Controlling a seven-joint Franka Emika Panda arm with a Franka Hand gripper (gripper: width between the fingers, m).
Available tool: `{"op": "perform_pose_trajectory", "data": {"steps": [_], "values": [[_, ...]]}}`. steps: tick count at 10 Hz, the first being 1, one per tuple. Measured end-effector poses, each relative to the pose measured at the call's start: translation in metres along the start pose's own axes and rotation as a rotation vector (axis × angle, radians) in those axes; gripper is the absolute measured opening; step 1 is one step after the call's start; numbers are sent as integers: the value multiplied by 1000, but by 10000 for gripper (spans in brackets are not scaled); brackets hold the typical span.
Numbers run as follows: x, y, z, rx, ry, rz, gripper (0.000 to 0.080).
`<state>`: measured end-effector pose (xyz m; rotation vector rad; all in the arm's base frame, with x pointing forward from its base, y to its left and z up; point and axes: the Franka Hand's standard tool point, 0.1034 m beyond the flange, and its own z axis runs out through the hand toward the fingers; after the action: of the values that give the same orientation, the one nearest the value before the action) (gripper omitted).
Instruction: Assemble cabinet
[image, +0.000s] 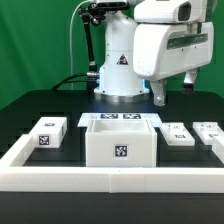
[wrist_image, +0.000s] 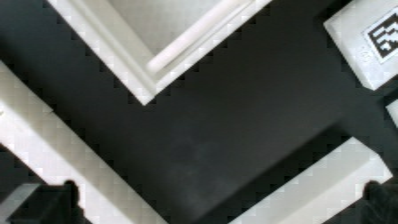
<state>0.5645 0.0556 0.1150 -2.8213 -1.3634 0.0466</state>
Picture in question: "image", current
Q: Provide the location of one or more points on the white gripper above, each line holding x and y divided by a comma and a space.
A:
161, 51

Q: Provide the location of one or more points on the white U-shaped frame fence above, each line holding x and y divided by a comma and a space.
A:
16, 176

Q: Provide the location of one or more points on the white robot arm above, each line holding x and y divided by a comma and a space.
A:
118, 81

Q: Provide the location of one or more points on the white marker base plate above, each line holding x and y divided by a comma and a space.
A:
86, 117

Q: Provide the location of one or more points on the white cabinet box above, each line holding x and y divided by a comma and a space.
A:
120, 143

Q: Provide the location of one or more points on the small white cabinet block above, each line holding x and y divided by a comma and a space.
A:
49, 132

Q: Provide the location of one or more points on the white door panel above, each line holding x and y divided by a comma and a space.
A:
207, 131
176, 134

